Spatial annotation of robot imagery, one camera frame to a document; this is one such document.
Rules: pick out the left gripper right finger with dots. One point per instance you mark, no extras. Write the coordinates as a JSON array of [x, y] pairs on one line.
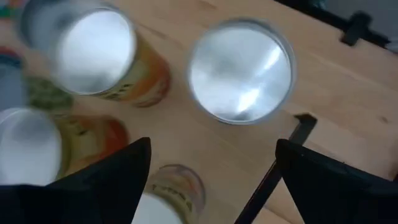
[[335, 196]]

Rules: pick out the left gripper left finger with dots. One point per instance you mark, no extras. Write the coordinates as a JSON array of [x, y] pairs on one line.
[[93, 199]]

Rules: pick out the orange red label can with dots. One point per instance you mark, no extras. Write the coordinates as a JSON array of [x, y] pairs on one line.
[[28, 146]]

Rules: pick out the yellow tan label can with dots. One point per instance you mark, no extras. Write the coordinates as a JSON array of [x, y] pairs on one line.
[[177, 189]]

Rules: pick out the green pea print can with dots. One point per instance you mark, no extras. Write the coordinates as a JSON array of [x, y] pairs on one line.
[[49, 95]]

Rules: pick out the peach orange label can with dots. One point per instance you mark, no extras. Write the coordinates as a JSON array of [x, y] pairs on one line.
[[93, 53]]

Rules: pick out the plain silver can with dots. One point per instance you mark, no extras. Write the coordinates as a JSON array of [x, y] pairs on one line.
[[241, 71]]

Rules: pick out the pink label can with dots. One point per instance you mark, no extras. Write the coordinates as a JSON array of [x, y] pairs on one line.
[[9, 56]]

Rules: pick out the wooden shelf with black legs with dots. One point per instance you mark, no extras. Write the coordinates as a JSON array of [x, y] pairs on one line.
[[192, 146]]

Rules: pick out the black frame clamp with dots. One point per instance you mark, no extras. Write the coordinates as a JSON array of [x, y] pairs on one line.
[[357, 28]]

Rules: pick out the black metal table frame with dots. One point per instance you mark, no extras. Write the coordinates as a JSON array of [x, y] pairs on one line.
[[314, 9]]

